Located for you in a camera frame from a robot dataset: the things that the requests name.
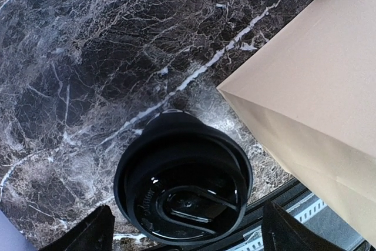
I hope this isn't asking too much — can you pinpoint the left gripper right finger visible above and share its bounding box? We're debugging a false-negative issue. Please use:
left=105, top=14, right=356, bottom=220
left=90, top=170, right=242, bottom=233
left=261, top=201, right=342, bottom=251

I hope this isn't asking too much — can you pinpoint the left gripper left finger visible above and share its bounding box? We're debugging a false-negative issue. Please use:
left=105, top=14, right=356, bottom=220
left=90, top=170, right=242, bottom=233
left=41, top=205, right=115, bottom=251

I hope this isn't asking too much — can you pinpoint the single black lid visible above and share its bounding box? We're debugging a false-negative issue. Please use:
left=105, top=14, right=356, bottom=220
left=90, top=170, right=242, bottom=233
left=113, top=110, right=253, bottom=246

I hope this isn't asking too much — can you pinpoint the brown paper bag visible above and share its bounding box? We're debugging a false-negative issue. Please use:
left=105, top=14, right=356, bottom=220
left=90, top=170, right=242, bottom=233
left=218, top=0, right=375, bottom=244

